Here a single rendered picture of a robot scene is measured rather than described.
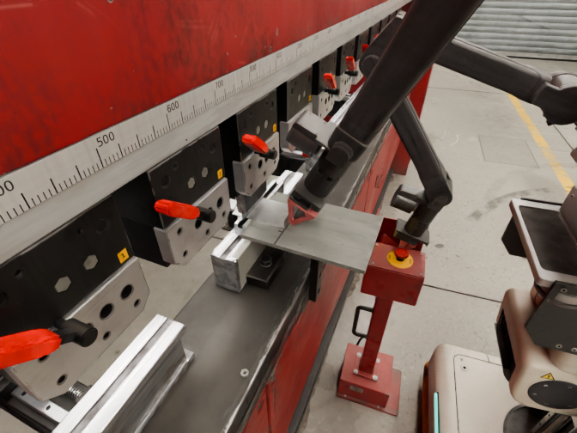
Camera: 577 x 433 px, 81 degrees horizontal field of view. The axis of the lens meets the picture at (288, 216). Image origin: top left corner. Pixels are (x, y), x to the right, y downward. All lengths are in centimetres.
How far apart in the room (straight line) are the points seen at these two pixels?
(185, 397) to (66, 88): 50
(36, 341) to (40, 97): 19
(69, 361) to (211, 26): 42
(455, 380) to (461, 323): 59
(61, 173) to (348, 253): 49
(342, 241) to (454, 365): 89
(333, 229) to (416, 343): 118
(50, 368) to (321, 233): 50
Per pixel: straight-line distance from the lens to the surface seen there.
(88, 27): 37
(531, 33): 830
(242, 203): 71
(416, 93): 280
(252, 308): 73
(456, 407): 139
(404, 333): 184
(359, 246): 69
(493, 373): 152
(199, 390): 66
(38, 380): 42
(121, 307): 45
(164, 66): 43
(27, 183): 34
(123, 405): 58
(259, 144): 56
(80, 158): 36
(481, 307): 211
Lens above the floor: 145
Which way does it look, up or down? 37 degrees down
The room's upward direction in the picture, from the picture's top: straight up
